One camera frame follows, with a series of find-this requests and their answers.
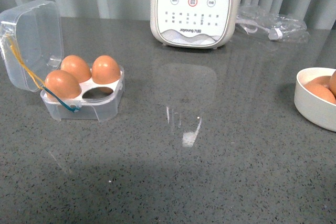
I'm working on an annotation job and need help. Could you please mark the clear plastic egg box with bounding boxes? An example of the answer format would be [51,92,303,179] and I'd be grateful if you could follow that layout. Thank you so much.
[1,0,125,121]

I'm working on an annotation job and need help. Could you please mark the brown egg in bowl back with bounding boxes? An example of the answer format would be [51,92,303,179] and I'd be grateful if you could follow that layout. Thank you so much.
[307,76,331,89]

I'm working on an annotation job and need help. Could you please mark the white Joyoung blender appliance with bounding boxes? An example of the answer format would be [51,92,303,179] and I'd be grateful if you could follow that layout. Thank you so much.
[150,0,240,49]

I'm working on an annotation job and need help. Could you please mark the teal rubber band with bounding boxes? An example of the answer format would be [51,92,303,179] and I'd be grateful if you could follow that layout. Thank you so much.
[43,86,80,112]

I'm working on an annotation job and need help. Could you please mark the clear plastic bag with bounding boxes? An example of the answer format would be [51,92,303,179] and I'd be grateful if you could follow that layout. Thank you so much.
[236,5,310,44]

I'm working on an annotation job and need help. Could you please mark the yellow rubber band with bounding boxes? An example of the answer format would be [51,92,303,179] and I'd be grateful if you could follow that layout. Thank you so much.
[6,35,45,90]

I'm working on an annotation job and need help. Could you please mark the white round bowl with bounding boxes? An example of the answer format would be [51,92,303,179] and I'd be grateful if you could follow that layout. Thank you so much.
[294,67,335,131]

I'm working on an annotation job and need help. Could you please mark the white power cable plug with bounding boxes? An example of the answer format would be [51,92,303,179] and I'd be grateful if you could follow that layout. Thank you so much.
[236,17,282,41]

